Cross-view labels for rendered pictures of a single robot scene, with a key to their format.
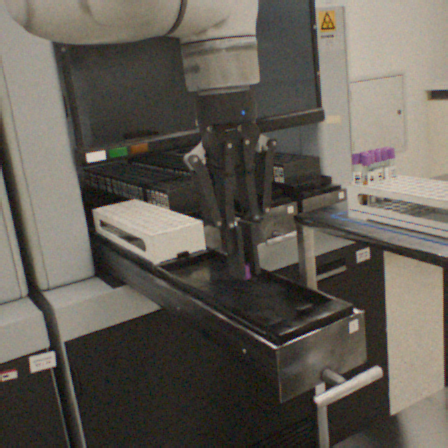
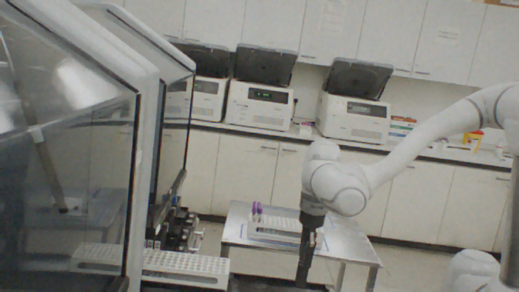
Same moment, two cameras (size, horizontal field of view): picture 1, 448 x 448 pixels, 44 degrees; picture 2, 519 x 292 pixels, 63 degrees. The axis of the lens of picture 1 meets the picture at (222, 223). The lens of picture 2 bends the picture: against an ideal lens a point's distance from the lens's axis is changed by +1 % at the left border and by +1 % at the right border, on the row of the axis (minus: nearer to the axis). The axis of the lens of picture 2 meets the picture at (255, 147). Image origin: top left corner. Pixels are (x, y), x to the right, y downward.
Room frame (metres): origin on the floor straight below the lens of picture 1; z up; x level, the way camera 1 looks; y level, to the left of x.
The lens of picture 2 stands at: (0.34, 1.10, 1.51)
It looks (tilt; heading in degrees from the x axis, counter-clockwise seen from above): 12 degrees down; 297
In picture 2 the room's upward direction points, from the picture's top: 8 degrees clockwise
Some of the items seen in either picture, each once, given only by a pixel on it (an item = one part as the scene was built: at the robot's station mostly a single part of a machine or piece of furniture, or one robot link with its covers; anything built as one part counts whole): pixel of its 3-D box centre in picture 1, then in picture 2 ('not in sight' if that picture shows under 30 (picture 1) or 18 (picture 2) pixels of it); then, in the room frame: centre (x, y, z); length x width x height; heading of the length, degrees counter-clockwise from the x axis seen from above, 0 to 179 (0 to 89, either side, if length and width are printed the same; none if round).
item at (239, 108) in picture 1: (228, 128); (310, 225); (0.70, -0.02, 1.04); 0.08 x 0.07 x 0.09; 120
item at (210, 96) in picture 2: not in sight; (196, 79); (2.59, -1.95, 1.22); 0.62 x 0.56 x 0.64; 118
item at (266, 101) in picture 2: not in sight; (261, 86); (2.09, -2.24, 1.24); 0.62 x 0.56 x 0.69; 120
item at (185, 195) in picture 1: (190, 198); (161, 239); (1.18, 0.06, 0.85); 0.12 x 0.02 x 0.06; 120
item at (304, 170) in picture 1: (300, 172); (176, 207); (1.33, -0.20, 0.85); 0.12 x 0.02 x 0.06; 119
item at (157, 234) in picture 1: (144, 230); (180, 269); (1.02, 0.15, 0.83); 0.30 x 0.10 x 0.06; 30
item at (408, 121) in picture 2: not in sight; (402, 120); (0.96, -3.06, 1.10); 0.24 x 0.13 x 0.10; 28
